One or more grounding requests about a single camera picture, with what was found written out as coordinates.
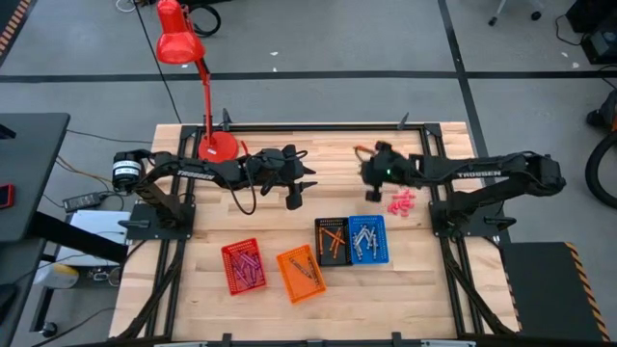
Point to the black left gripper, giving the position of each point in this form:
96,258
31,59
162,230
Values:
289,171

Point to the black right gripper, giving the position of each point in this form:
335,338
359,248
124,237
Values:
380,171

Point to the brown crayon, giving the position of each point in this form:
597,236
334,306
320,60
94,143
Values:
313,270
301,266

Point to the orange plastic basket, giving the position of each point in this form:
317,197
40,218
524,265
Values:
294,289

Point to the red plastic basket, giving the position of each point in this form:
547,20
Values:
229,286

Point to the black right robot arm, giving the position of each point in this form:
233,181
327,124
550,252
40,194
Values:
477,173

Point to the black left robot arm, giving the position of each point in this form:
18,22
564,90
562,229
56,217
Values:
195,173

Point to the black plastic basket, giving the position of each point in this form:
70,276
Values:
328,258

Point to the blue plastic basket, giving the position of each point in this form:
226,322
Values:
383,255

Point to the red desk lamp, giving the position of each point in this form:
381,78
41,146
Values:
178,43

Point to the large hazard striped black mat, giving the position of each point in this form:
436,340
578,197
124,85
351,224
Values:
544,289

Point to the white flat box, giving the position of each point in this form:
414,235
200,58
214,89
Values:
96,222

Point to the black power adapter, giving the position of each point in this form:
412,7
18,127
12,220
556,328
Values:
83,201

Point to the clear safety glasses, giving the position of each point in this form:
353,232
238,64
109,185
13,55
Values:
103,275

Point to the office chair base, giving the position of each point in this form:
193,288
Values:
536,16

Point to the black equipment box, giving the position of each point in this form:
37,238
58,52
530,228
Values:
600,45

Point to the yellow white round object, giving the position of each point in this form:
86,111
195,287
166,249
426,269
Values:
58,275

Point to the black equipment case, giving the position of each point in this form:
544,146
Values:
593,12

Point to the black standing desk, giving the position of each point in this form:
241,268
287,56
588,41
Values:
29,168

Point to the black caster wheel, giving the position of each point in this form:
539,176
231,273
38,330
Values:
48,329

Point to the red phone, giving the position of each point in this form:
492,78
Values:
5,195

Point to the small black desk object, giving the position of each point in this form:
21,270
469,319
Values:
6,131

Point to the small hazard striped mat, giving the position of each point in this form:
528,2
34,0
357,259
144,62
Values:
7,12

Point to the black aluminium table frame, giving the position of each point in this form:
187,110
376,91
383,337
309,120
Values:
270,127

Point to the black frame clamp lever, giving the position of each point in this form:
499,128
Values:
403,120
225,119

